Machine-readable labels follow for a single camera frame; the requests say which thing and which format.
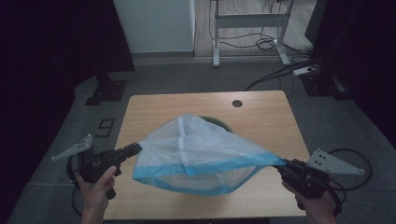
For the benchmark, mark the white power strip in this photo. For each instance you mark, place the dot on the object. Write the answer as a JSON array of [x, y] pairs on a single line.
[[303, 71]]

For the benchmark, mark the white cabinet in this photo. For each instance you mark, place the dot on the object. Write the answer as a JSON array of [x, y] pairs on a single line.
[[155, 25]]

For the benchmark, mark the person's right hand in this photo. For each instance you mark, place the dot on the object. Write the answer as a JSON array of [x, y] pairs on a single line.
[[317, 207]]

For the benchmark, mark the person's left hand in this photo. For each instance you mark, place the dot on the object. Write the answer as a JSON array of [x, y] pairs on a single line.
[[95, 196]]

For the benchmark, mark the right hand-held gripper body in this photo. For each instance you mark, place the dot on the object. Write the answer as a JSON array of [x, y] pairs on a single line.
[[308, 182]]

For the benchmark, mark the black floor tape mark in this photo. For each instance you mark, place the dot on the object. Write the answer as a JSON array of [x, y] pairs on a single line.
[[105, 128]]

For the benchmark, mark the dark curtain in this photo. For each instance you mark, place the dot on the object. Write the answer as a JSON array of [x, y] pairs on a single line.
[[46, 46], [373, 46]]

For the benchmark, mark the round black table grommet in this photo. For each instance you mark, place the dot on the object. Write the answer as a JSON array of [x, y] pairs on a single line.
[[237, 103]]

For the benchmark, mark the green plastic bin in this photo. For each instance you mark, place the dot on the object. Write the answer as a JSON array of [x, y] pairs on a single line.
[[221, 122]]

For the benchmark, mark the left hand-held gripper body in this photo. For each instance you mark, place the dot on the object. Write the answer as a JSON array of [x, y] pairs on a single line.
[[93, 165]]

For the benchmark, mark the black stand base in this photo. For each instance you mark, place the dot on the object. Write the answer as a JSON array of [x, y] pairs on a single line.
[[107, 91], [323, 85]]

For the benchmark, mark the white metal desk frame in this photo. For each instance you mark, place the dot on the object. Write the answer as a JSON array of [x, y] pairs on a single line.
[[249, 21]]

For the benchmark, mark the white bag with blue band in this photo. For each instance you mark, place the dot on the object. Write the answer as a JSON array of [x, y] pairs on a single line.
[[199, 146]]

